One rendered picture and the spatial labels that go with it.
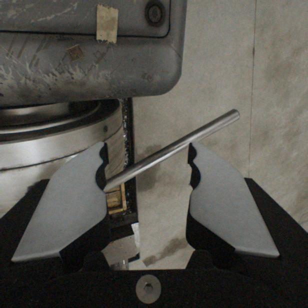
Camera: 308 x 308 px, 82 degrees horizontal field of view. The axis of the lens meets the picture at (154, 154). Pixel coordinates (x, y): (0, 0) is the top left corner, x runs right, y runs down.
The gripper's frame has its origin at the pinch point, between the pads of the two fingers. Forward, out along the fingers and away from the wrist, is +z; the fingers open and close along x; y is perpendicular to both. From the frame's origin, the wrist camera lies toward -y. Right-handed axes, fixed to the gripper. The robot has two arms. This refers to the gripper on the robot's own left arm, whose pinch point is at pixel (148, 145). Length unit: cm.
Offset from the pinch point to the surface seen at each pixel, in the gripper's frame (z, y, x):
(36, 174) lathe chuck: 7.7, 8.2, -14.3
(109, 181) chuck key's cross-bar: 3.9, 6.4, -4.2
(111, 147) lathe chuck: 16.0, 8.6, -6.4
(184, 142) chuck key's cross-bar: 4.9, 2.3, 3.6
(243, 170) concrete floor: 190, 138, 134
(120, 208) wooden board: 44, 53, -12
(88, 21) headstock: 8.9, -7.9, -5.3
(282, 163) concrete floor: 217, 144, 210
